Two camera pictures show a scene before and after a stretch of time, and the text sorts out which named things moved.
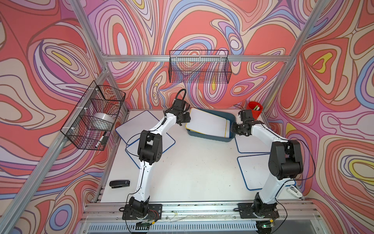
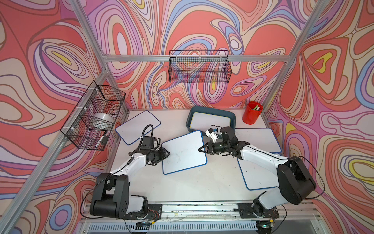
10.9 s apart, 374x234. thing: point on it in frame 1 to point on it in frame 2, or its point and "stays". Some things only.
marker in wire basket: (101, 139) stays
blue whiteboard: (167, 141) to (184, 152)
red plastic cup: (256, 108) stays
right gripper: (233, 129) to (210, 147)
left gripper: (187, 117) to (161, 150)
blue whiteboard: (130, 131) stays
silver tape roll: (102, 121) stays
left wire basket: (90, 123) stays
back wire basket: (199, 66) stays
